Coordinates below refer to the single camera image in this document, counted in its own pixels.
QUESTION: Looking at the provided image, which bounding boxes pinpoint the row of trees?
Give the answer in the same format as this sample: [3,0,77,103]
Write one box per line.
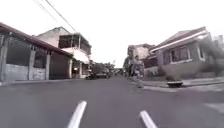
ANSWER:
[90,61,116,74]

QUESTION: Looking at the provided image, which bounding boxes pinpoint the parked vehicle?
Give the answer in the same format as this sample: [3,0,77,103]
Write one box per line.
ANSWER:
[95,69,112,80]

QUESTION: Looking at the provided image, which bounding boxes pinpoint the pale two-storey building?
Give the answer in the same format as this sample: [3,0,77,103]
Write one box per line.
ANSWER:
[127,43,156,78]

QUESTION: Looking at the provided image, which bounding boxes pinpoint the grey asphalt road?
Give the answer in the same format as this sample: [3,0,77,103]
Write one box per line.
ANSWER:
[0,76,224,128]

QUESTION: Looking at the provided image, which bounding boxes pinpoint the two-storey white building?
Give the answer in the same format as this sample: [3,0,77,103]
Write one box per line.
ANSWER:
[34,26,93,80]

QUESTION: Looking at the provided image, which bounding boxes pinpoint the robot's own part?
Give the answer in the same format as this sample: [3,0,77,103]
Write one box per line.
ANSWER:
[67,100,88,128]
[138,110,159,128]

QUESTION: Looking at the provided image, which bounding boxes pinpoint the dark low object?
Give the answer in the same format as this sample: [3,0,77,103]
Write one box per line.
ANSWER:
[166,80,185,89]

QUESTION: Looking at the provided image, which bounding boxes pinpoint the house with pale roof edge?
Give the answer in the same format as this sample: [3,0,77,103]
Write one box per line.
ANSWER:
[149,26,224,80]

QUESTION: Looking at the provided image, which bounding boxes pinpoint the grey concrete pavement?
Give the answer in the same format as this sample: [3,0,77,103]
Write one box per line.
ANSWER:
[0,78,74,86]

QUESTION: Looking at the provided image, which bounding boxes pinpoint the pale concrete pavement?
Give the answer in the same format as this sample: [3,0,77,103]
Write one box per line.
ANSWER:
[132,76,224,93]

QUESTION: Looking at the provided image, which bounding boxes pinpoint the low building with red roof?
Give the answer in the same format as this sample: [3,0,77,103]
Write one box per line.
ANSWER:
[0,22,74,83]

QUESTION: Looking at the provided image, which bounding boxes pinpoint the overhead wires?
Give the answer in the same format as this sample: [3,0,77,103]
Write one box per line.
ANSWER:
[32,0,78,33]

